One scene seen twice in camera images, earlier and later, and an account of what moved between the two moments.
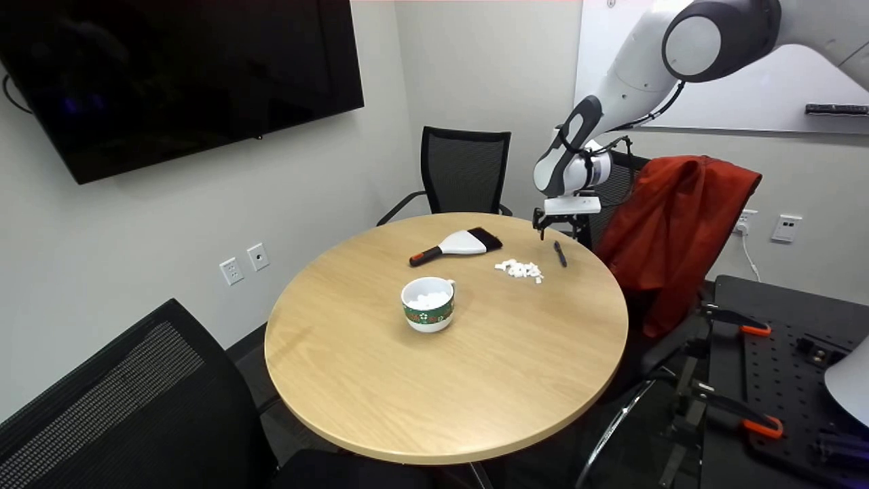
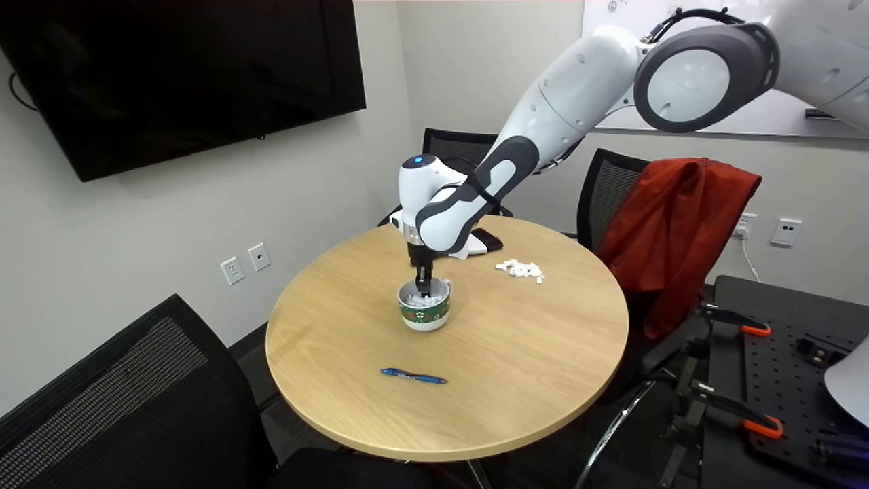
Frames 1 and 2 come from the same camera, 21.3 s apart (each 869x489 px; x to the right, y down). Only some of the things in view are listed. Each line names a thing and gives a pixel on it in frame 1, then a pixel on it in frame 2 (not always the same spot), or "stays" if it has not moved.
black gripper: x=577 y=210 → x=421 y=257
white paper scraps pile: x=520 y=270 stays
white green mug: x=427 y=303 → x=421 y=272
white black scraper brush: x=460 y=243 stays
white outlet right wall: x=786 y=229 stays
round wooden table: x=444 y=337 stays
